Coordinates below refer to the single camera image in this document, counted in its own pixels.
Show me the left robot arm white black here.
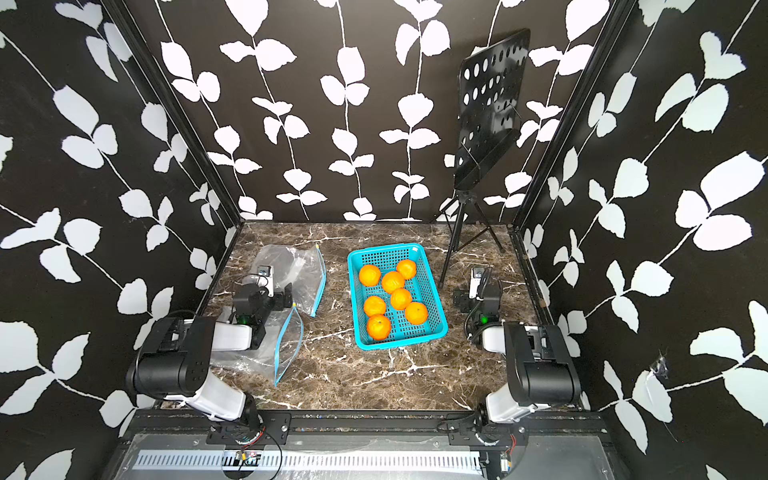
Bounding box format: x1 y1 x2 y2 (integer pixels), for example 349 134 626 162
126 283 304 430

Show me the black music stand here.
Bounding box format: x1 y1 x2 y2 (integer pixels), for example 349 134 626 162
435 28 531 287

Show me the white slotted cable duct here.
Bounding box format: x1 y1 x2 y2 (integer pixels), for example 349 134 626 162
129 449 482 475

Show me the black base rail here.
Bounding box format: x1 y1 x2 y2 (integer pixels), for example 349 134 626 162
124 409 611 450

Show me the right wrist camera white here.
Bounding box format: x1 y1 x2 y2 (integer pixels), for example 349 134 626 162
468 266 487 299

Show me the clear zip-top bag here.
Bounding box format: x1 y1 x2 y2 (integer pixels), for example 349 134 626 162
243 245 327 317
210 306 304 386

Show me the bag orange top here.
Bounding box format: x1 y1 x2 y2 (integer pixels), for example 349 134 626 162
381 271 405 294

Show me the orange taken from bag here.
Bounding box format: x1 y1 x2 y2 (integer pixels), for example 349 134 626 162
366 315 391 341

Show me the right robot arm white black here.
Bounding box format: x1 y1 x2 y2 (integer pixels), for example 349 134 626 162
453 285 582 424

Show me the bag orange bottom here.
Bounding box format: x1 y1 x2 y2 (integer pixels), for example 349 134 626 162
359 265 381 287

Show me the teal plastic basket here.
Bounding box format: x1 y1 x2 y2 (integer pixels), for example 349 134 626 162
347 243 448 350

